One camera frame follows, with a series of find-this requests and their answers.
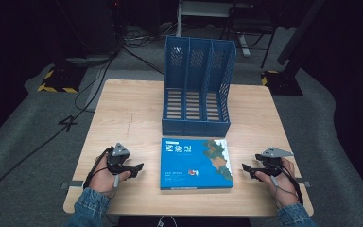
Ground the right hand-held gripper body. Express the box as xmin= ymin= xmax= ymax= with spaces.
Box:
xmin=254 ymin=147 xmax=295 ymax=178

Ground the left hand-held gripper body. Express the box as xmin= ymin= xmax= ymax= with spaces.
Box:
xmin=106 ymin=142 xmax=132 ymax=176

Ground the blue map-cover book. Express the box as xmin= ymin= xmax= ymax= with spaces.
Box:
xmin=160 ymin=137 xmax=234 ymax=191

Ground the blue three-slot file rack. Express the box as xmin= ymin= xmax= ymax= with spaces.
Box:
xmin=161 ymin=35 xmax=237 ymax=138

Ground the person's left hand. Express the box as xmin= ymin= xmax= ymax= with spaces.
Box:
xmin=88 ymin=153 xmax=132 ymax=199

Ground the person's right hand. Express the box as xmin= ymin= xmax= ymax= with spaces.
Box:
xmin=254 ymin=157 xmax=299 ymax=210

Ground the yellow-black striped stand base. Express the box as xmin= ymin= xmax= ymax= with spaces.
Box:
xmin=260 ymin=69 xmax=304 ymax=96
xmin=37 ymin=65 xmax=84 ymax=95

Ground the dark slanted pole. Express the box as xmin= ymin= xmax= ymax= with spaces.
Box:
xmin=276 ymin=0 xmax=328 ymax=66

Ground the black equipment box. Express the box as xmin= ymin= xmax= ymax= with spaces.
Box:
xmin=55 ymin=0 xmax=122 ymax=65

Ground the black tripod stand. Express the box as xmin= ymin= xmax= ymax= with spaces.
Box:
xmin=219 ymin=5 xmax=285 ymax=69

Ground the white metal stand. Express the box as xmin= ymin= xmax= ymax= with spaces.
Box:
xmin=175 ymin=0 xmax=252 ymax=59

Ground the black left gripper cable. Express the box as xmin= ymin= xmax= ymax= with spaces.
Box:
xmin=82 ymin=146 xmax=115 ymax=190

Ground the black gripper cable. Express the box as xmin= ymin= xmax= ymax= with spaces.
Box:
xmin=278 ymin=165 xmax=304 ymax=206
xmin=82 ymin=146 xmax=115 ymax=190

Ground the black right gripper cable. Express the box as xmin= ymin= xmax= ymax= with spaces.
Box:
xmin=278 ymin=165 xmax=304 ymax=206

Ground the grey metal table bracket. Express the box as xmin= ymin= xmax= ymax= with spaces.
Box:
xmin=60 ymin=180 xmax=85 ymax=190
xmin=295 ymin=177 xmax=312 ymax=189

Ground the black looped floor cable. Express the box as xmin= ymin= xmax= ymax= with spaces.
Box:
xmin=74 ymin=61 xmax=114 ymax=112

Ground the long black floor cable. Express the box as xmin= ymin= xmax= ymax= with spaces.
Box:
xmin=0 ymin=58 xmax=116 ymax=201

